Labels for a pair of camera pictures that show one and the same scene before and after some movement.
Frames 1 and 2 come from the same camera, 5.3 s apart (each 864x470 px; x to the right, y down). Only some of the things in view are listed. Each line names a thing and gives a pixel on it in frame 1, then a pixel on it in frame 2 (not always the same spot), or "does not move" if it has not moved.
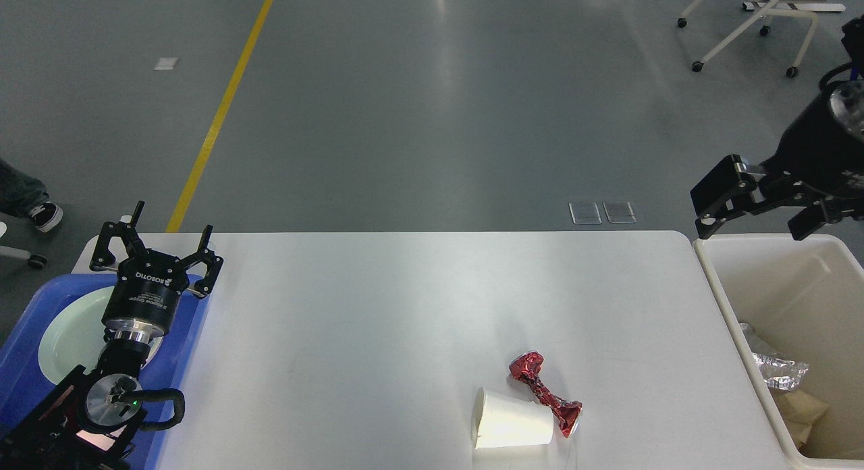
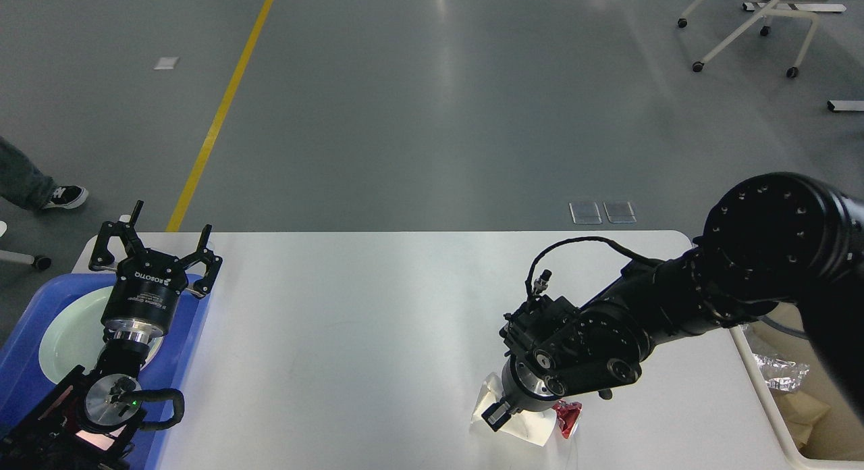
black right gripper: [824, 150] to [523, 387]
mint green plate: [73, 336] does not move
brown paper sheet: [800, 410] does not move
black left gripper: [144, 300] does not move
